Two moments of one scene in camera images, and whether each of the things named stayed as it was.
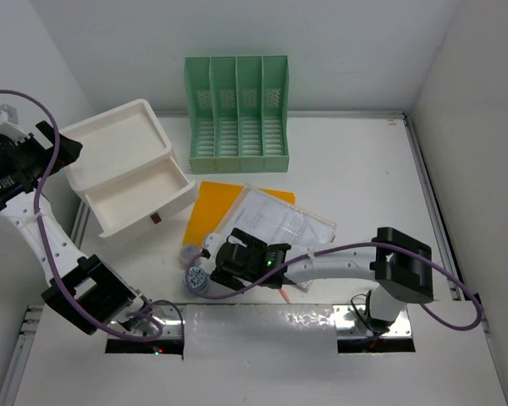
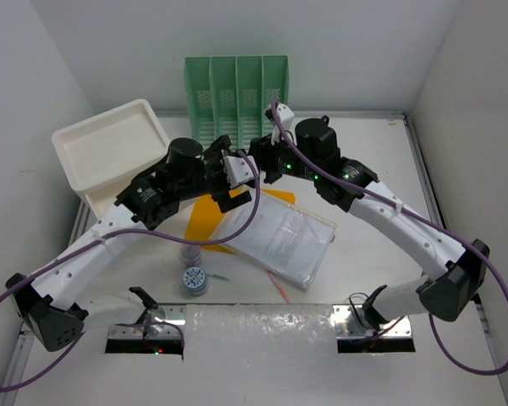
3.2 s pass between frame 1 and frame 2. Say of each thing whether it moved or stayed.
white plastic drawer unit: stayed
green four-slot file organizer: stayed
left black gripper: moved
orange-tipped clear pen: stayed
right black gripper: moved
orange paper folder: stayed
